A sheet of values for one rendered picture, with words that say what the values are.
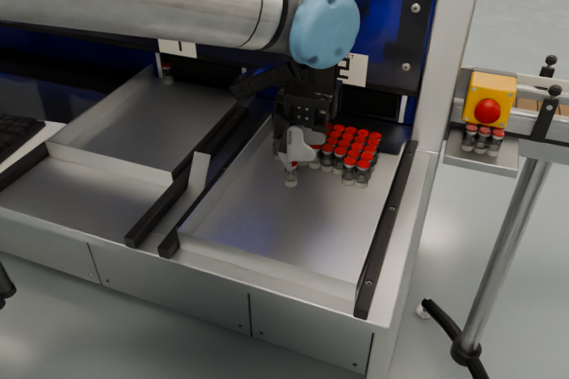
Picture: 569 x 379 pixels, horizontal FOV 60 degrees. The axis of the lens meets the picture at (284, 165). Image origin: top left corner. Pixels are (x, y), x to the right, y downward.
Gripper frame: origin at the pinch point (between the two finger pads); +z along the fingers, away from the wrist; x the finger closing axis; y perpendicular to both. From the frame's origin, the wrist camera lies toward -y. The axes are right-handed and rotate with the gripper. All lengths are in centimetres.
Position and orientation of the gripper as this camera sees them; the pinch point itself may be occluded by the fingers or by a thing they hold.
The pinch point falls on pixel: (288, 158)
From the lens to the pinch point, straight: 79.8
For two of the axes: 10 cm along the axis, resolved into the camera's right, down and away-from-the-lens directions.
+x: 3.6, -5.6, 7.5
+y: 9.3, 2.2, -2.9
